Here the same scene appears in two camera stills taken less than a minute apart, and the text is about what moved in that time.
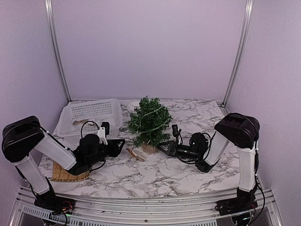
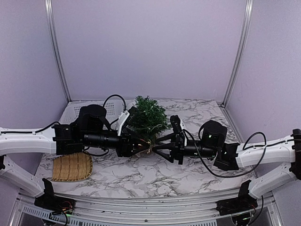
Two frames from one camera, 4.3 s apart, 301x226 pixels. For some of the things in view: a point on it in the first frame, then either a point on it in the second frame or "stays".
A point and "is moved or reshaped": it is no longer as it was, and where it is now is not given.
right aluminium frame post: x=246 y=23 stays
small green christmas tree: x=148 y=124 stays
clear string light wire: x=140 y=117 is moved or reshaped
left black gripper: x=113 y=144 -> x=125 y=148
